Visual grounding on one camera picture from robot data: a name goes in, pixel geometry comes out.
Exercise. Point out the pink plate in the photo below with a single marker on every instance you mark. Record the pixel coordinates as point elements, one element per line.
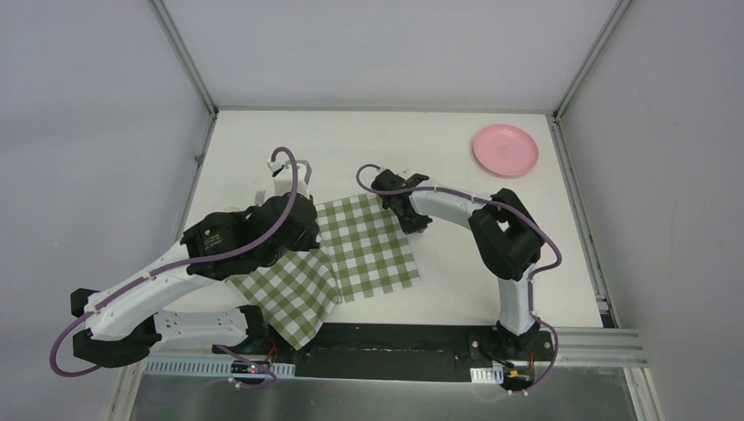
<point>505,150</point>

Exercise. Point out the green checkered cloth napkin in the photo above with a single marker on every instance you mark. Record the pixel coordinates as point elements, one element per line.
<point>363,253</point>

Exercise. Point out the aluminium frame rail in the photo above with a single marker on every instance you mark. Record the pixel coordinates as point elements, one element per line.
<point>599,347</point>

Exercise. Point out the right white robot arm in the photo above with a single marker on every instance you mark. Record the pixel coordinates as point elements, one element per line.
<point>507,240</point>

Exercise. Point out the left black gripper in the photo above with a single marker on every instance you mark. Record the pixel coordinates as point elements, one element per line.
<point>308,235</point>

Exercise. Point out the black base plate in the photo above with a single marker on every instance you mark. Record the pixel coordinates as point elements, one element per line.
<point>423,353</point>

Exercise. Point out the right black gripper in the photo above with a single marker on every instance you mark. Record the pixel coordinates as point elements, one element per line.
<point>419,225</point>

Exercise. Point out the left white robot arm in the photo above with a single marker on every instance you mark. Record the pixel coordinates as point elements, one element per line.
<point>124,324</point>

